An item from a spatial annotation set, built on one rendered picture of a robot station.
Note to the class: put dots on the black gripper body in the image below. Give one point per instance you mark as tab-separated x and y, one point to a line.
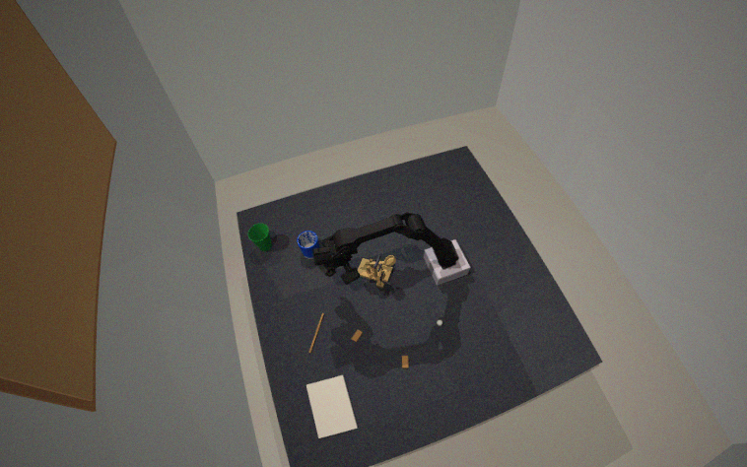
351	274

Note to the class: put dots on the green plastic cup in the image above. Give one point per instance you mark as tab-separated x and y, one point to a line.
259	234

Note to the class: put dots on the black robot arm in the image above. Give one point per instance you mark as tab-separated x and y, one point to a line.
346	241

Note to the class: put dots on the dark blue cup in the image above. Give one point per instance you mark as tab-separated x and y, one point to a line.
307	242

